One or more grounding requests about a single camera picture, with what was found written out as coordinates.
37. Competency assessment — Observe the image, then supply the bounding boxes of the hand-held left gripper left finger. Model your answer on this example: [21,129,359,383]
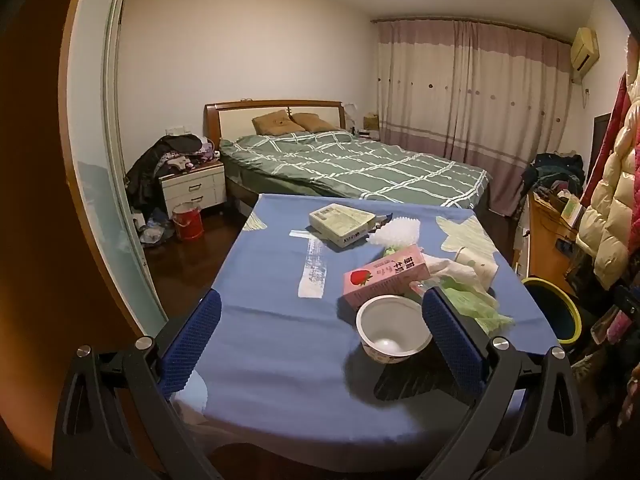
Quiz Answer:
[52,287,223,480]

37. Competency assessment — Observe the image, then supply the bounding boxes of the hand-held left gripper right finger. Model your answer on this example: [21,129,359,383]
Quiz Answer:
[421,287,586,480]

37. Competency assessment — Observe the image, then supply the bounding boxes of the pale green plastic bag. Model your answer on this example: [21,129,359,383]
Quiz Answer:
[440,277,516,333]

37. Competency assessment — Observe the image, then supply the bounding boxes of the white paper bowl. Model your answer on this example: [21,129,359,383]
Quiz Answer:
[356,295,433,365]

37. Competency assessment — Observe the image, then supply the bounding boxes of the white tissue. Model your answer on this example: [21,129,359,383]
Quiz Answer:
[425,255,496,296]

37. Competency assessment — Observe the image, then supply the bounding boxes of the white paper cup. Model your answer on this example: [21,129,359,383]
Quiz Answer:
[455,247,498,281]

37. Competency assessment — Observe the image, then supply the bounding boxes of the pink milk carton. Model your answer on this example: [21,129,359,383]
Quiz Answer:
[342,244,431,311]

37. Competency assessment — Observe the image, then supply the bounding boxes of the yellow-rimmed trash bin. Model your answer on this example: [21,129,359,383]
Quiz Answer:
[520,277,583,346]

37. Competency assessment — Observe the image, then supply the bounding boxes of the white cardboard box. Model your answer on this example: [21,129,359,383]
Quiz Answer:
[308,203,376,248]

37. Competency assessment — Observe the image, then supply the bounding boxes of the blue star-print tablecloth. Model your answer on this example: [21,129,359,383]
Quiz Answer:
[170,192,561,456]

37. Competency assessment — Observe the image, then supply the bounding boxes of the red bucket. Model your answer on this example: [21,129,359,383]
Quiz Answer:
[172,201,205,242]

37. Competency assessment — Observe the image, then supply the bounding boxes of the plastic bags on floor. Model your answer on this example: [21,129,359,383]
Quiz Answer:
[132,210,173,245]

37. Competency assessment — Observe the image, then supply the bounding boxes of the wooden dresser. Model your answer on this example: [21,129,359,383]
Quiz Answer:
[520,192,596,301]

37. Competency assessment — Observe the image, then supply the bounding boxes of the white tape strip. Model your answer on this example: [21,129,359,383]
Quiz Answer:
[290,229,329,299]

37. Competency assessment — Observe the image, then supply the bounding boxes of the white nightstand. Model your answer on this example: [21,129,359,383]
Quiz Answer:
[159,160,227,218]

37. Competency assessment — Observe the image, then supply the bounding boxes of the pink floral bag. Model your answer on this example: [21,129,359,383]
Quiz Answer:
[592,305,640,361]

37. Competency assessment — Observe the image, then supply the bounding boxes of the pale green book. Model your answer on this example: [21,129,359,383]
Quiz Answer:
[560,197,583,226]

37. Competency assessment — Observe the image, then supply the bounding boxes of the pile of dark clothes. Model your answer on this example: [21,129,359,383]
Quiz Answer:
[125,134,221,211]

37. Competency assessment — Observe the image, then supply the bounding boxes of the pile of clothes on dresser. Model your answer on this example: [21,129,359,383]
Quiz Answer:
[522,152,586,196]

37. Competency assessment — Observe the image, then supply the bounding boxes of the green plaid duvet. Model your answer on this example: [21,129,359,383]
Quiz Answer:
[220,130,490,209]

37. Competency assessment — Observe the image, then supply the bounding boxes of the cream puffer jacket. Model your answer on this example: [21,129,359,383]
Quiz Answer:
[575,85,640,291]

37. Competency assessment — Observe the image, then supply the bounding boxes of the wooden bed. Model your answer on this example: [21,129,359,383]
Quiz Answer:
[204,100,493,211]

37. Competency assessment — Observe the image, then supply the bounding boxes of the glass wardrobe sliding door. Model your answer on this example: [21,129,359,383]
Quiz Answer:
[65,0,171,331]

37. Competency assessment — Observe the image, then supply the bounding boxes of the brown pillow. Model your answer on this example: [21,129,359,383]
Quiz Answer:
[251,111,301,136]
[291,112,337,133]

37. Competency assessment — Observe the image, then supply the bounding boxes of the pink and white curtain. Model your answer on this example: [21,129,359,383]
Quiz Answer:
[372,17,573,216]

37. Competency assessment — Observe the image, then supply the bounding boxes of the plain red coat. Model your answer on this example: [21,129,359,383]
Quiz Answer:
[587,75,631,196]

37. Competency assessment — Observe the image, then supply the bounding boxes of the beige air conditioner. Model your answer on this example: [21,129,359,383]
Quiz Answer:
[570,27,598,83]

